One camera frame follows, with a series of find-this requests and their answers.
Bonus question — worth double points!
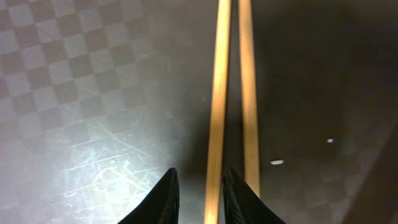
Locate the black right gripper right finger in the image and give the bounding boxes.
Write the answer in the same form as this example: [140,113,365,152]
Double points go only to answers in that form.
[223,169,285,224]

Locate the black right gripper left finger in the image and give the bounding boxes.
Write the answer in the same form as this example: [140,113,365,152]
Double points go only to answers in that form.
[118,167,180,224]

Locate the wooden chopstick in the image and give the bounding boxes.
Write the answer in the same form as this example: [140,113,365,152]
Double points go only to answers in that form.
[204,0,231,224]
[238,0,260,196]

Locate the brown serving tray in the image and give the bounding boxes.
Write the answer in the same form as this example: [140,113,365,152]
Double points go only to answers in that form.
[1,1,397,223]

